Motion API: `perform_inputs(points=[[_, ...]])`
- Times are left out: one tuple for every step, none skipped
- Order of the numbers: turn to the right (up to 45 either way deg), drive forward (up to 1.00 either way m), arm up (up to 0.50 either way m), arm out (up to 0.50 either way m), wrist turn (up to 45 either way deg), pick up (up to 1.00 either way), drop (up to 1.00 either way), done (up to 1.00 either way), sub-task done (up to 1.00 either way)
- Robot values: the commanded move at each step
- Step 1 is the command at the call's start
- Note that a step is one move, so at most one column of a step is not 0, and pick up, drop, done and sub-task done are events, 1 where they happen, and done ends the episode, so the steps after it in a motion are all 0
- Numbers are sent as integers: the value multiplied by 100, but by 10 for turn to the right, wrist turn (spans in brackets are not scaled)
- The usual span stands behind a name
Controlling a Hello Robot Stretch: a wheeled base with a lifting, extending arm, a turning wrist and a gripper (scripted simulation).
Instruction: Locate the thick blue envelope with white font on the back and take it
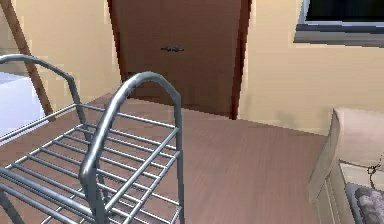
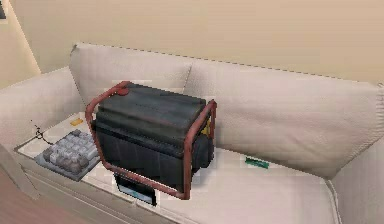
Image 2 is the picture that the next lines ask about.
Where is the green flat bar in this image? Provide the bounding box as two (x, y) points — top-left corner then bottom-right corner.
(244, 156), (270, 170)

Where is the black tablet with blue screen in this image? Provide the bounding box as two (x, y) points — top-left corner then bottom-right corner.
(114, 173), (158, 208)

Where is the grey keyboard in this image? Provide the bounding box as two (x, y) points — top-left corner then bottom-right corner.
(34, 128), (101, 183)

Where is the beige fabric sofa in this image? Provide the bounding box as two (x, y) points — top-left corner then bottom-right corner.
(0, 42), (384, 224)

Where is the black generator with red frame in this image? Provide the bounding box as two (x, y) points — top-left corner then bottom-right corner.
(84, 80), (218, 201)

